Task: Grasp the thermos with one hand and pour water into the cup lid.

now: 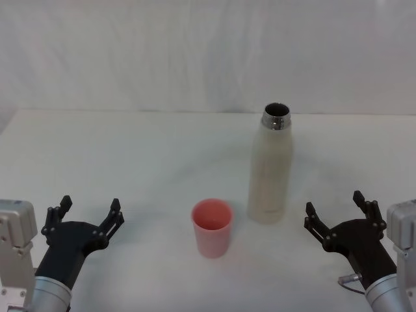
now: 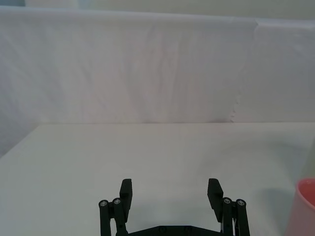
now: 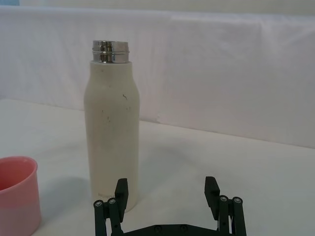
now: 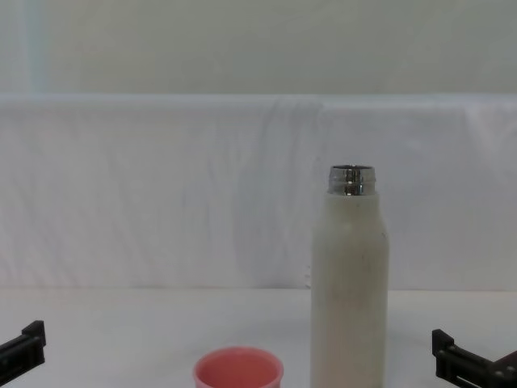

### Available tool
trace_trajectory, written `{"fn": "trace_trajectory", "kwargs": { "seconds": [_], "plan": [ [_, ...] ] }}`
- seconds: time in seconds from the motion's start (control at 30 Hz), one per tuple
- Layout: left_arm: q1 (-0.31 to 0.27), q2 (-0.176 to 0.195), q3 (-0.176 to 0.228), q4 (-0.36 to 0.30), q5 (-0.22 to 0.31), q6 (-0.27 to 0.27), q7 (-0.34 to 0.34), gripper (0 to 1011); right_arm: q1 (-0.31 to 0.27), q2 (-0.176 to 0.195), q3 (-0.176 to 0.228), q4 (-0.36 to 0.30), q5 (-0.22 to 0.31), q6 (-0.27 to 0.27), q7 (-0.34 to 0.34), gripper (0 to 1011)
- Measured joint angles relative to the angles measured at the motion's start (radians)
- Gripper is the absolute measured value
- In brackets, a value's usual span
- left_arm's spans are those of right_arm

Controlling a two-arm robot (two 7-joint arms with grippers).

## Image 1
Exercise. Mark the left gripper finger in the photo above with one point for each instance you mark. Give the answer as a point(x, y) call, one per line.
point(56, 214)
point(113, 218)

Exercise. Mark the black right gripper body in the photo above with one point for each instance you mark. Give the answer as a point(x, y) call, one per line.
point(360, 247)

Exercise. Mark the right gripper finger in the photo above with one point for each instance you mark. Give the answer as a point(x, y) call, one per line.
point(370, 209)
point(317, 224)

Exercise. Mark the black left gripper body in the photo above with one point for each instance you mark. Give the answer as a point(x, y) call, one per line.
point(70, 240)

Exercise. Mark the cream vacuum bottle steel neck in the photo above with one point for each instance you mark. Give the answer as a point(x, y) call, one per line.
point(268, 175)

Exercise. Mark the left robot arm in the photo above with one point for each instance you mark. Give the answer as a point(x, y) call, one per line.
point(16, 234)

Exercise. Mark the white table cloth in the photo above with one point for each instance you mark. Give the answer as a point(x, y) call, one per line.
point(146, 162)

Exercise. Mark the pink cup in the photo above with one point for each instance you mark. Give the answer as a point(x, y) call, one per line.
point(213, 234)

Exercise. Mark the white curtain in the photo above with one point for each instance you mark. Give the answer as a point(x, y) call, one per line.
point(130, 52)

